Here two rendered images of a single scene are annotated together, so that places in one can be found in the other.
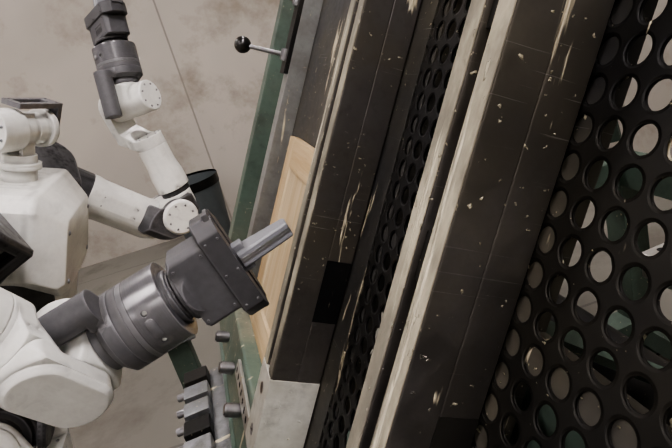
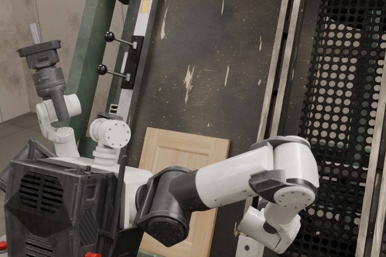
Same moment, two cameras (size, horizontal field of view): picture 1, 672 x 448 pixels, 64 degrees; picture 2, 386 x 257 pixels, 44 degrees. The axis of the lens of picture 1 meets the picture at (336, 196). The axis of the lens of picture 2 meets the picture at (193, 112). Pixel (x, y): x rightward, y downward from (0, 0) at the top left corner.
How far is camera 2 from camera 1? 124 cm
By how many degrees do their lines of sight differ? 48
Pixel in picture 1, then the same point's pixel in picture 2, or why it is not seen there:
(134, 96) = (75, 105)
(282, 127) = (128, 121)
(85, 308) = not seen: hidden behind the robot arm
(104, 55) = (54, 77)
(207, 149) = not seen: outside the picture
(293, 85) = (134, 96)
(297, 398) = (261, 247)
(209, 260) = not seen: hidden behind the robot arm
